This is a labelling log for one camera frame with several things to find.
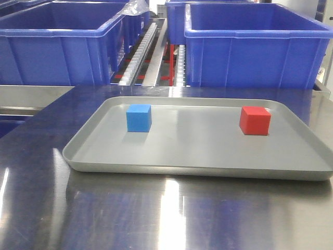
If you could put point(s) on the blue plastic bin front right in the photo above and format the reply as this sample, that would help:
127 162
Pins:
252 45

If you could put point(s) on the grey metal tray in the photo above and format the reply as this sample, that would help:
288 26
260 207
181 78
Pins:
198 136

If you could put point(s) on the blue bin lower shelf left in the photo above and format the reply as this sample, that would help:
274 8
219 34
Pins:
10 122

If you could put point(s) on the red cube block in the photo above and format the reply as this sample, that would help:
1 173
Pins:
254 120

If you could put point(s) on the white roller conveyor rail right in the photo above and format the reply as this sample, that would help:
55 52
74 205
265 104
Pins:
180 68

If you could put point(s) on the white roller conveyor rail left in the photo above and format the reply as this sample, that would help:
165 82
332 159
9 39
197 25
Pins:
130 74

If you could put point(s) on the blue plastic bin rear left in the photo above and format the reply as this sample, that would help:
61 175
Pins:
132 28

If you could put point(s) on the steel shelf front rail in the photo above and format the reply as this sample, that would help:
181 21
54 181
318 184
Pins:
22 100

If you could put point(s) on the blue plastic bin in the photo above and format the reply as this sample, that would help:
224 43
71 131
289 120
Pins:
62 43
252 45
132 28

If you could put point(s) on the blue cube block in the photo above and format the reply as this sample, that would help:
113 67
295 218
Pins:
138 117

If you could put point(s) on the blue plastic bin front left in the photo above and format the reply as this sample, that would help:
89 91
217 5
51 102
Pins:
62 43

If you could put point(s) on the white roller conveyor rail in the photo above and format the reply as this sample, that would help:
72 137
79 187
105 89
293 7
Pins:
130 74
180 68

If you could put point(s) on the clear plastic bag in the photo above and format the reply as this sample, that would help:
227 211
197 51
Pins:
135 8

